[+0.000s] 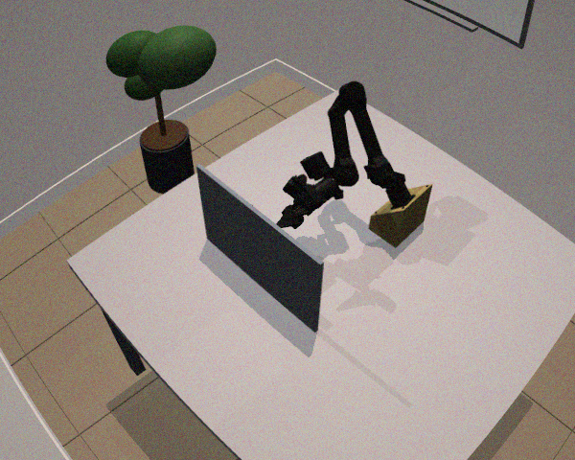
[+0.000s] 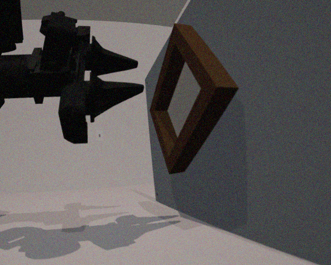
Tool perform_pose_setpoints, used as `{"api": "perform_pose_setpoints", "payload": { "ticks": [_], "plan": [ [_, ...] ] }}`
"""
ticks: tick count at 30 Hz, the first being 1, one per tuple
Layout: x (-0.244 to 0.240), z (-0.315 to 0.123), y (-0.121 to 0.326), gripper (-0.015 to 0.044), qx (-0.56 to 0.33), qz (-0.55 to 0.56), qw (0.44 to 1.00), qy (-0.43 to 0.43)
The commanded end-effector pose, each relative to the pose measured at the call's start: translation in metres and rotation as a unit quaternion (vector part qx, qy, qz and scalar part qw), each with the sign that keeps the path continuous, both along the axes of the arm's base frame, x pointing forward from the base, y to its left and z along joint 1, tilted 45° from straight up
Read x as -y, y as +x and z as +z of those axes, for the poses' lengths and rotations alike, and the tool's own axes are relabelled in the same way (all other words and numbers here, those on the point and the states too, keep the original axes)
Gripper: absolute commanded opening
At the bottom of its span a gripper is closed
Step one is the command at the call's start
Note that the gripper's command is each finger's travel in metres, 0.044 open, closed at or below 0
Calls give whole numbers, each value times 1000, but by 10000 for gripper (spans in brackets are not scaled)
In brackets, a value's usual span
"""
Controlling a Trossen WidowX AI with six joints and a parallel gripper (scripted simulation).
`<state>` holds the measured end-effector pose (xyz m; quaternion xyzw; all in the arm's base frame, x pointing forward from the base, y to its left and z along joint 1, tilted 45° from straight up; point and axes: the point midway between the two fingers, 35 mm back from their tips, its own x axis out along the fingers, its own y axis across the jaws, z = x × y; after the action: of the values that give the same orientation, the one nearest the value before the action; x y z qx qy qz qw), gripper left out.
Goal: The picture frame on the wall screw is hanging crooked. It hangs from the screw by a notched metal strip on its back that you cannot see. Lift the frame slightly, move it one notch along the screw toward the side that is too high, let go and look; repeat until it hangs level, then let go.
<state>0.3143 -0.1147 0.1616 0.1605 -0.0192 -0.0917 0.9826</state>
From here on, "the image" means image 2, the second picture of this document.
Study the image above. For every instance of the dark grey flat panel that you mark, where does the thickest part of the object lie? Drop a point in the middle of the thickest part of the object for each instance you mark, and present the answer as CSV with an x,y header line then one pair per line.
x,y
264,172

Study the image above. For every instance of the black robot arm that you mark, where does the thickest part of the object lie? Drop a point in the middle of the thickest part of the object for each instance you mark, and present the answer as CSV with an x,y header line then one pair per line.
x,y
60,33

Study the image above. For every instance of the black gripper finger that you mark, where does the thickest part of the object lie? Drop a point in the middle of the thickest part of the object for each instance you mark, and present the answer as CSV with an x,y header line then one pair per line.
x,y
106,94
106,62

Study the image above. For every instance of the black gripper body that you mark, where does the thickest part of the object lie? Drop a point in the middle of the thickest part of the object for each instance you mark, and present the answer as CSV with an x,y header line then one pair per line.
x,y
74,94

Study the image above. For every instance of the brown wooden picture frame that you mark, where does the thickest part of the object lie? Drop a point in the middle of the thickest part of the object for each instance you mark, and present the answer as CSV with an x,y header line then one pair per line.
x,y
192,92

